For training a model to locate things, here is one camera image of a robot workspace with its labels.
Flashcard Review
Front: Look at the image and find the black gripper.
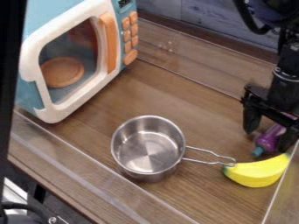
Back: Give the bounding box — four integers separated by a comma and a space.
240, 84, 299, 152

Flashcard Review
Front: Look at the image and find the purple toy eggplant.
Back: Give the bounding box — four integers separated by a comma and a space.
252, 124, 285, 158

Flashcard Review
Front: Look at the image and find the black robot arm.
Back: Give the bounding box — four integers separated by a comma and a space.
232, 0, 299, 157

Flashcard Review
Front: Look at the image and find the yellow toy banana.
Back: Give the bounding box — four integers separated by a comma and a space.
223, 153, 291, 188

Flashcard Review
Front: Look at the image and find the orange microwave turntable plate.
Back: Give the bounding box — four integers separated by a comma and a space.
41, 57, 84, 88

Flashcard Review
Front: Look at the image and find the blue white toy microwave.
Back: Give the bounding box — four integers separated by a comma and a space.
16, 0, 138, 123

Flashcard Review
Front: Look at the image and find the clear acrylic front barrier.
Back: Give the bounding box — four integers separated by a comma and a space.
8, 112, 199, 224

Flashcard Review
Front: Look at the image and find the silver pot with wire handle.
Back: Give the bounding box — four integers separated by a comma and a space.
109, 115, 236, 182

